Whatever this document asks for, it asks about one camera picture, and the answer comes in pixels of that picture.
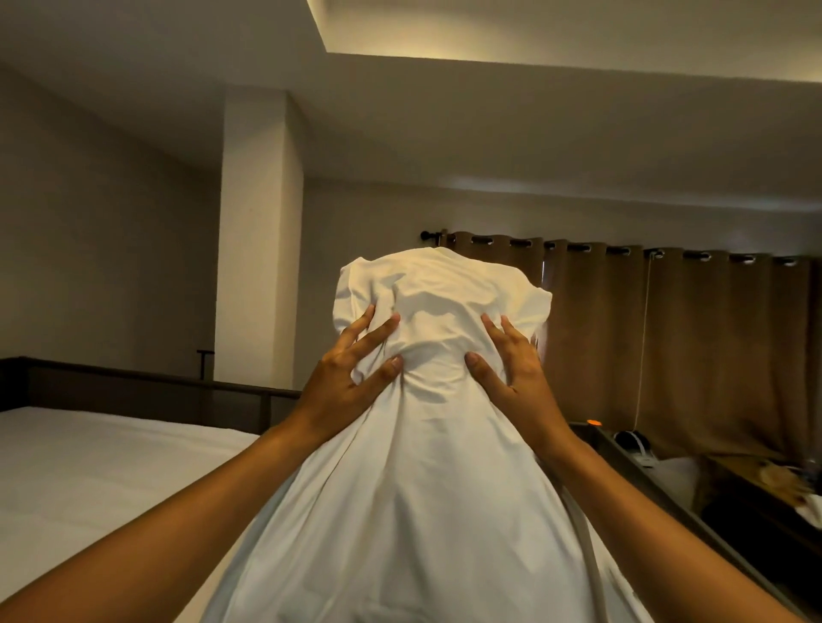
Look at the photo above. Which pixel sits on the dark wooden bed frame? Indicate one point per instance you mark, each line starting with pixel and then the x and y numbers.
pixel 128 393

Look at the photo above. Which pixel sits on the person's right middle finger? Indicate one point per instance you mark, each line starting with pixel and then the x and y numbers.
pixel 516 334

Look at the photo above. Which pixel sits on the wide brown curtain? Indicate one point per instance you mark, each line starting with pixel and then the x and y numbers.
pixel 706 346

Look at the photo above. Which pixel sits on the black and white headset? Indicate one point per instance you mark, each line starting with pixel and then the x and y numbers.
pixel 632 443

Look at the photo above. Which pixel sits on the person's left middle finger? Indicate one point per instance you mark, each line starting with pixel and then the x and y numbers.
pixel 354 327

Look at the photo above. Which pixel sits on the white pillow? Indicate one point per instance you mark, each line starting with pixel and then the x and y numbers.
pixel 424 488

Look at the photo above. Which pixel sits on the brown crumpled bag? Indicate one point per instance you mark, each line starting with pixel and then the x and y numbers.
pixel 780 480

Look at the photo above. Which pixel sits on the person's left forearm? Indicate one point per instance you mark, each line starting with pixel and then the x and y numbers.
pixel 160 539

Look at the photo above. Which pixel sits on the white bed mattress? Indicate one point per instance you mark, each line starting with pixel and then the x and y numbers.
pixel 83 488

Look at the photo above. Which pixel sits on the white cloth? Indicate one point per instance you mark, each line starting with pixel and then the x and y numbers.
pixel 812 510

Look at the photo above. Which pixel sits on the narrow brown curtain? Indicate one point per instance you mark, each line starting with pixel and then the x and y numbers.
pixel 507 257

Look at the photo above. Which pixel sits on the person's left hand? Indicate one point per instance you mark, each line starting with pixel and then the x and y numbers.
pixel 327 395

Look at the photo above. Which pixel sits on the black curtain rod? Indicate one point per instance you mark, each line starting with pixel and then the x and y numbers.
pixel 431 235

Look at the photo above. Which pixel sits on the small dark stand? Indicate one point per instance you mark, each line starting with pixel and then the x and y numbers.
pixel 204 361

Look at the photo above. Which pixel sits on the dark wooden side table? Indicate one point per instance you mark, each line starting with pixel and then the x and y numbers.
pixel 758 533

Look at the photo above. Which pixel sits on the person's right thumb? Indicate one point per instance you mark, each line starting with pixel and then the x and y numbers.
pixel 488 377

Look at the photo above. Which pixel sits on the person's right forearm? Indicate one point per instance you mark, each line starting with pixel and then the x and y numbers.
pixel 648 545

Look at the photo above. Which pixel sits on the person's right hand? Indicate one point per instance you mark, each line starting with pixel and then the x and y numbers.
pixel 523 391

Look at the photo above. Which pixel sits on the person's left thumb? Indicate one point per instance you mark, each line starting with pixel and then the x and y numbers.
pixel 380 380

